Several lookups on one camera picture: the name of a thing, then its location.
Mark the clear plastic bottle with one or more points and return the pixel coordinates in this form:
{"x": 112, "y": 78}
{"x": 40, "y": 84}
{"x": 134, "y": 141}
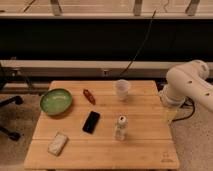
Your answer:
{"x": 120, "y": 128}

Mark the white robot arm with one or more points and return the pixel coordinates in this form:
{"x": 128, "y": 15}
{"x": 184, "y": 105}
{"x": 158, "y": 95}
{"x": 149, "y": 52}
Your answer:
{"x": 188, "y": 80}

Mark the translucent plastic cup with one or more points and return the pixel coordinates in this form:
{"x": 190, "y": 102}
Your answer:
{"x": 122, "y": 87}

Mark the brown snack wrapper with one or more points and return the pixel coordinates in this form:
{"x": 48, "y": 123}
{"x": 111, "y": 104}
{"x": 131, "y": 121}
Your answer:
{"x": 89, "y": 96}

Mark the black smartphone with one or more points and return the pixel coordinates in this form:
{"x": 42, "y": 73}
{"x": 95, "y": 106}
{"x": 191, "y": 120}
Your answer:
{"x": 91, "y": 122}

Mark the green bowl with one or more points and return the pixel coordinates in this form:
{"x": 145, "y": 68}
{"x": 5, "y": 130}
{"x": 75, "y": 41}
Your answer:
{"x": 56, "y": 101}

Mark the white sponge block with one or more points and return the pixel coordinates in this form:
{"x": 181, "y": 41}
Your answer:
{"x": 57, "y": 144}

